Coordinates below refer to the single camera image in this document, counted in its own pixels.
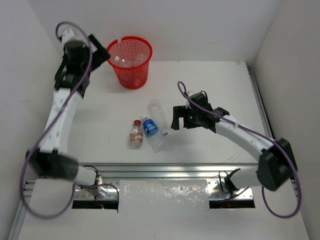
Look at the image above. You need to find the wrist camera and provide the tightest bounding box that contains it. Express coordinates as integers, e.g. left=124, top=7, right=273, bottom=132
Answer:
left=186, top=91, right=198, bottom=101
left=61, top=28, right=75, bottom=45

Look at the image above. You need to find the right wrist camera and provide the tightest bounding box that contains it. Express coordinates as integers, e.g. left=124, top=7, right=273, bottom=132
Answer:
left=186, top=91, right=198, bottom=101

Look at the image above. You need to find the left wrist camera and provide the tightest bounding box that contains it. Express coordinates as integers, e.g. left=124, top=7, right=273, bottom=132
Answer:
left=61, top=28, right=75, bottom=45

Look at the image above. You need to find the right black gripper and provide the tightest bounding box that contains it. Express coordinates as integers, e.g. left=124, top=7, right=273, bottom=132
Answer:
left=171, top=104, right=201, bottom=130

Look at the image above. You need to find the blue-label plastic bottle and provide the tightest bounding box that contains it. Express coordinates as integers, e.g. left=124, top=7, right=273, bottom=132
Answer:
left=122, top=73, right=143, bottom=90

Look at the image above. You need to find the aluminium frame rail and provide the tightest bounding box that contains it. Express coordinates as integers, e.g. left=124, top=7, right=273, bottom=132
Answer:
left=82, top=163, right=258, bottom=180

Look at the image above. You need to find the purple cable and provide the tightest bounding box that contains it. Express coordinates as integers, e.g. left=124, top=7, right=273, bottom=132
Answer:
left=177, top=81, right=302, bottom=218
left=19, top=21, right=120, bottom=220

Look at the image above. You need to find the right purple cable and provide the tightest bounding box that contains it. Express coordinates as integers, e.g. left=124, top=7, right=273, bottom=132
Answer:
left=177, top=81, right=302, bottom=218

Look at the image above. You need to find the blue-label bottle white cap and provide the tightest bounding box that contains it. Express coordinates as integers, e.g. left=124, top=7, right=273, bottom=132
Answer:
left=141, top=115, right=166, bottom=153

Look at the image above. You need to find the clear crushed bottle blue cap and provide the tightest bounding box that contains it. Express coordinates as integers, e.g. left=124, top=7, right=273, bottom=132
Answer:
left=134, top=54, right=148, bottom=67

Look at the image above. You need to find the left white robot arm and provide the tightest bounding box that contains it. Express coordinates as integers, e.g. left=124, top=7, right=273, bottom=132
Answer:
left=29, top=34, right=111, bottom=186

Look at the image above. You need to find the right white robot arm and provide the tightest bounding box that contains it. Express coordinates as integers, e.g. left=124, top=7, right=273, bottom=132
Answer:
left=171, top=92, right=298, bottom=194

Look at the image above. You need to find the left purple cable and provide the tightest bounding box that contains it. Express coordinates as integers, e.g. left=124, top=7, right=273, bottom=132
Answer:
left=19, top=21, right=120, bottom=220

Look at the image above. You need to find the large clear plastic bottle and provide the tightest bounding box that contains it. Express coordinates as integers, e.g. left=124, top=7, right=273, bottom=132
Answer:
left=113, top=56, right=134, bottom=68

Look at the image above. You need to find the clear bottle blue-white cap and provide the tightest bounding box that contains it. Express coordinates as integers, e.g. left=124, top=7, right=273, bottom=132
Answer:
left=148, top=99, right=169, bottom=136

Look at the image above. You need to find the red-capped labelled plastic bottle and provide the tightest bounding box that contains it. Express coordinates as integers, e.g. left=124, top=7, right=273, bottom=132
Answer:
left=129, top=120, right=144, bottom=149

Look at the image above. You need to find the red mesh plastic bin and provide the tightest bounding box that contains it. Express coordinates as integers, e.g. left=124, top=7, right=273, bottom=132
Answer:
left=106, top=36, right=153, bottom=88

